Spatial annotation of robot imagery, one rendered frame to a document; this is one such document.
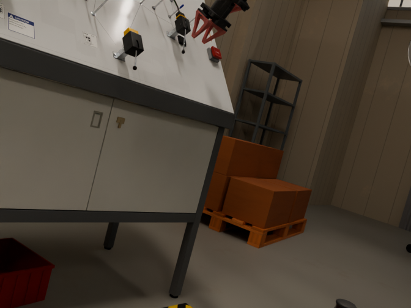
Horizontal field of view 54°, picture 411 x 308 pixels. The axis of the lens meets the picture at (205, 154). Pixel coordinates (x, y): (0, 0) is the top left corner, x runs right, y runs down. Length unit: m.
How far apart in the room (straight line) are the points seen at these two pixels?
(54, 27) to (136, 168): 0.56
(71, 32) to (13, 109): 0.30
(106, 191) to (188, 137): 0.41
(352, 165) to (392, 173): 0.66
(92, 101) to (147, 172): 0.36
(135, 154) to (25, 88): 0.46
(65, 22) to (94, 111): 0.28
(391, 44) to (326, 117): 2.03
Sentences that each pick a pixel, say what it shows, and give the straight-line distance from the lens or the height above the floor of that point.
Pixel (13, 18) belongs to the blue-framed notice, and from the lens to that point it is 1.26.
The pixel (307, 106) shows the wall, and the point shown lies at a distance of 6.60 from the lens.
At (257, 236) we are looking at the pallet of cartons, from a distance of 3.12.
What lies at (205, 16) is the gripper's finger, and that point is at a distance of 1.26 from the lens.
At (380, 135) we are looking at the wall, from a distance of 7.49.
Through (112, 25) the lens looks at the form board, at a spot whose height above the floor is 1.04.
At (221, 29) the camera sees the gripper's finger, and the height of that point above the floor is 1.09.
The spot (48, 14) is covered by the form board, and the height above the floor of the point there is 0.98.
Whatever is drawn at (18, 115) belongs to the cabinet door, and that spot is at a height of 0.68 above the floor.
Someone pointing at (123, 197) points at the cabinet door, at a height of 0.46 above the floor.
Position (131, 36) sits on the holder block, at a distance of 1.34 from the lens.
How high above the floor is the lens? 0.78
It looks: 4 degrees down
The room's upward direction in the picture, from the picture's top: 15 degrees clockwise
